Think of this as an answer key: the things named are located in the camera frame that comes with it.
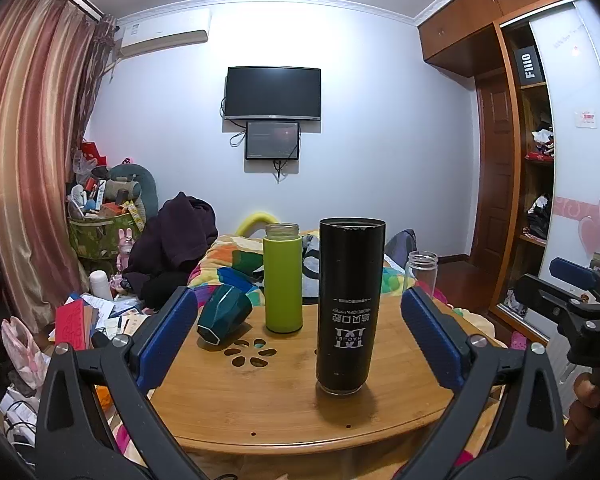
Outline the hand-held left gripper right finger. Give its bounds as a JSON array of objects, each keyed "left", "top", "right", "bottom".
[{"left": 400, "top": 286, "right": 569, "bottom": 480}]

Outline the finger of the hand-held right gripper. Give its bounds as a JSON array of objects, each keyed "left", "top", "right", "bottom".
[
  {"left": 550, "top": 257, "right": 600, "bottom": 306},
  {"left": 512, "top": 273, "right": 588, "bottom": 348}
]

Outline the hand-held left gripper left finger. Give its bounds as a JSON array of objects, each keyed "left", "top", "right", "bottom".
[{"left": 35, "top": 286, "right": 207, "bottom": 480}]

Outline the black printed cup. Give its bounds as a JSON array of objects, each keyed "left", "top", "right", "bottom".
[{"left": 315, "top": 217, "right": 387, "bottom": 395}]

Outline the dark green faceted cup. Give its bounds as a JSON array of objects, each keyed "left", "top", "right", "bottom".
[{"left": 196, "top": 284, "right": 254, "bottom": 347}]

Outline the person's right hand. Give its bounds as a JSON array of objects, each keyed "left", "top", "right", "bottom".
[{"left": 564, "top": 374, "right": 600, "bottom": 448}]

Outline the clear glass bottle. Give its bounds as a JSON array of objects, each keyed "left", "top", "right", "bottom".
[{"left": 404, "top": 251, "right": 439, "bottom": 302}]

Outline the white bottle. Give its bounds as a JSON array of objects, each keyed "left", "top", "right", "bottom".
[{"left": 89, "top": 270, "right": 115, "bottom": 303}]

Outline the colourful patchwork blanket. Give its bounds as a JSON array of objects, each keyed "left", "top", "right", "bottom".
[{"left": 187, "top": 230, "right": 417, "bottom": 311}]

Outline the dark purple clothing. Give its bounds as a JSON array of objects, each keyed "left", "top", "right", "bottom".
[{"left": 124, "top": 191, "right": 219, "bottom": 308}]

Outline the pink rabbit toy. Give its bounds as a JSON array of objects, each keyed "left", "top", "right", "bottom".
[{"left": 116, "top": 228, "right": 136, "bottom": 272}]

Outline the red flat box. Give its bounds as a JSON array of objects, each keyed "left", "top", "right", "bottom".
[{"left": 54, "top": 299, "right": 87, "bottom": 352}]

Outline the dark grey bag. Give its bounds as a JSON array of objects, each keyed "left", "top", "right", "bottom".
[{"left": 384, "top": 229, "right": 419, "bottom": 264}]

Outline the white heart-print sliding door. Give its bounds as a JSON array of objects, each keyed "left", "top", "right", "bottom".
[{"left": 529, "top": 0, "right": 600, "bottom": 311}]

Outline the green storage basket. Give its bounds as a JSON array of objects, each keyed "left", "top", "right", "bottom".
[{"left": 68, "top": 211, "right": 146, "bottom": 262}]

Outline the green bottle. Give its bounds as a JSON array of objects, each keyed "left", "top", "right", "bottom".
[{"left": 263, "top": 223, "right": 304, "bottom": 334}]

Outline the brown wooden door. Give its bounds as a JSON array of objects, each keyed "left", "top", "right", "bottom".
[{"left": 475, "top": 72, "right": 524, "bottom": 264}]

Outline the yellow curved pillow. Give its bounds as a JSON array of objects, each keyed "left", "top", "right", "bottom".
[{"left": 236, "top": 212, "right": 280, "bottom": 237}]

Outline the grey-green plush pillow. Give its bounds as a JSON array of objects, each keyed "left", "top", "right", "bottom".
[{"left": 105, "top": 162, "right": 160, "bottom": 217}]

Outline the pink patterned bag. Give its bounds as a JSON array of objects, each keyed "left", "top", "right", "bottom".
[{"left": 0, "top": 316, "right": 49, "bottom": 392}]

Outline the red gift bag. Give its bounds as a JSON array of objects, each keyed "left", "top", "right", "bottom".
[{"left": 80, "top": 140, "right": 101, "bottom": 168}]

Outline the black box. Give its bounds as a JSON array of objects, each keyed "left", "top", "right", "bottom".
[{"left": 514, "top": 46, "right": 548, "bottom": 88}]

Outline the small black monitor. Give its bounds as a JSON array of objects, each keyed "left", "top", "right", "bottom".
[{"left": 245, "top": 121, "right": 301, "bottom": 161}]

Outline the striped reddish curtain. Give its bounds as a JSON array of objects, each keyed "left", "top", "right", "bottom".
[{"left": 0, "top": 0, "right": 119, "bottom": 333}]

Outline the brown wooden wardrobe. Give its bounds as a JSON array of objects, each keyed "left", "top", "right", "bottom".
[{"left": 416, "top": 0, "right": 600, "bottom": 346}]

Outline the white air conditioner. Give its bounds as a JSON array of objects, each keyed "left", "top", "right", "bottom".
[{"left": 115, "top": 8, "right": 212, "bottom": 59}]

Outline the wall-mounted black television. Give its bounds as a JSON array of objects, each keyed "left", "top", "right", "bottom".
[{"left": 223, "top": 65, "right": 323, "bottom": 122}]

